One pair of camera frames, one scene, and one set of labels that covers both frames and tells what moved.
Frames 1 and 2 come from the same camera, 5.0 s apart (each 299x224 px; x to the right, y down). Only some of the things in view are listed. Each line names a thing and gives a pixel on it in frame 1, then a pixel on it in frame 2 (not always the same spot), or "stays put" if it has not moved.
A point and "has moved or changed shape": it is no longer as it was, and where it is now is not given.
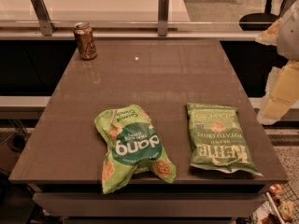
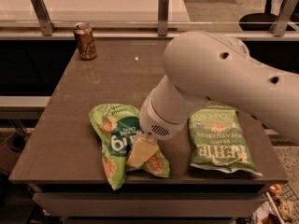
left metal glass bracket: (42, 14) stays put
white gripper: (290, 35) -> (155, 122)
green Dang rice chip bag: (134, 145) has moved or changed shape
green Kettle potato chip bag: (218, 139) stays put
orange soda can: (83, 34) stays put
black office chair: (262, 21) stays put
